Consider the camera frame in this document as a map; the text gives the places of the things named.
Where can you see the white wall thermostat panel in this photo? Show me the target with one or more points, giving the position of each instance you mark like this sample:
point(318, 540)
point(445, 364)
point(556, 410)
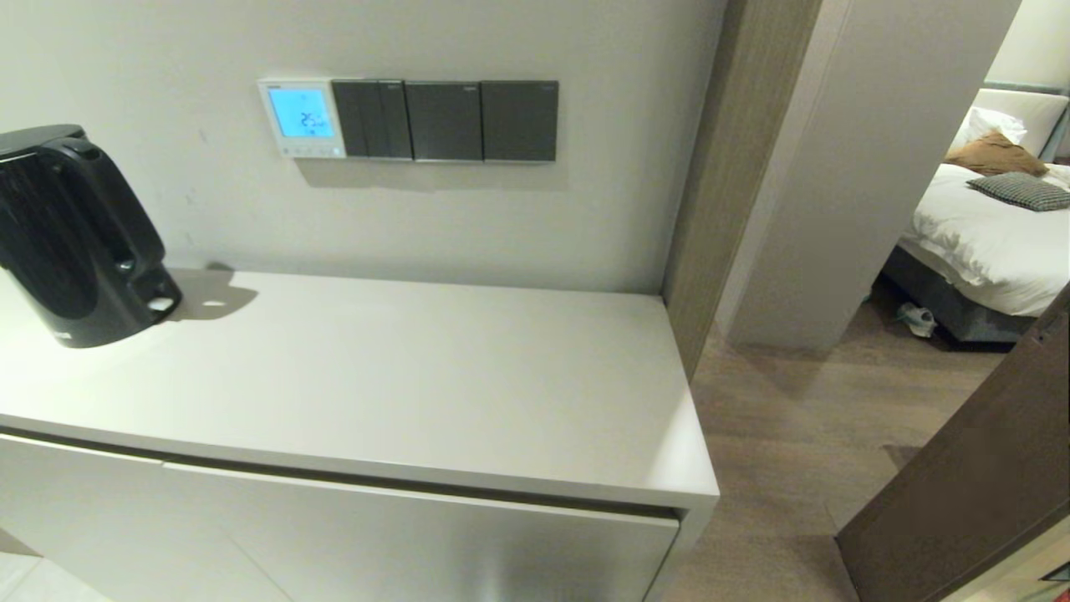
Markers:
point(301, 113)

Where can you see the white cabinet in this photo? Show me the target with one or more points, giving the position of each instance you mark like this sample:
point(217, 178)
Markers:
point(418, 385)

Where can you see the wide white cabinet door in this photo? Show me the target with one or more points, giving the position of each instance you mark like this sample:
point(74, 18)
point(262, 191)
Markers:
point(435, 548)

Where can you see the white slippers on floor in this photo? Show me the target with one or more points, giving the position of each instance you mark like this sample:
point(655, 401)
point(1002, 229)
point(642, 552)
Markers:
point(917, 319)

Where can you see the dark grey bed base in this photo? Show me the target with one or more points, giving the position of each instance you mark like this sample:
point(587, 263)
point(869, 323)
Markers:
point(936, 297)

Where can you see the black electric kettle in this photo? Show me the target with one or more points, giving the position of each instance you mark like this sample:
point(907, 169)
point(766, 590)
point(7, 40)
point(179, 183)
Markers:
point(75, 251)

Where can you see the white bed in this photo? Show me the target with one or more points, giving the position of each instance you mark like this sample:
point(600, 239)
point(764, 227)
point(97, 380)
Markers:
point(995, 242)

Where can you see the brown wooden door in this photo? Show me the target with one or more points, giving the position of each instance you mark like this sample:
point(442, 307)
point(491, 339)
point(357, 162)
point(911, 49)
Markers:
point(970, 485)

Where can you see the brown cushion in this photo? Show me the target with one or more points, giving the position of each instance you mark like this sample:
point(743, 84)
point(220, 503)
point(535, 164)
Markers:
point(995, 156)

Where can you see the small white pillow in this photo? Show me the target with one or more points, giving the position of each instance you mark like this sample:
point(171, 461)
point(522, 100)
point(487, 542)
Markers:
point(991, 125)

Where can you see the narrow white cabinet door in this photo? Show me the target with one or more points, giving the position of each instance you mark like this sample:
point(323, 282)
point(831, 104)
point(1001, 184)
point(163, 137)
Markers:
point(100, 527)

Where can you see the checkered grey cushion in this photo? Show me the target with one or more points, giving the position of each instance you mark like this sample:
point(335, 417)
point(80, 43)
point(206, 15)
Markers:
point(1024, 191)

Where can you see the large white pillow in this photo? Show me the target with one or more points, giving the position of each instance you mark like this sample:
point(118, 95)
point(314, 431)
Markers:
point(1036, 113)

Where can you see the wooden door frame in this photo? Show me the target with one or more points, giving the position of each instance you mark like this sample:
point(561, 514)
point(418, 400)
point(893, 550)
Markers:
point(736, 167)

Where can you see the dark grey multi-rocker wall switch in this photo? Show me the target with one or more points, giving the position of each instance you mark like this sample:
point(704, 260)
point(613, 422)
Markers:
point(372, 119)

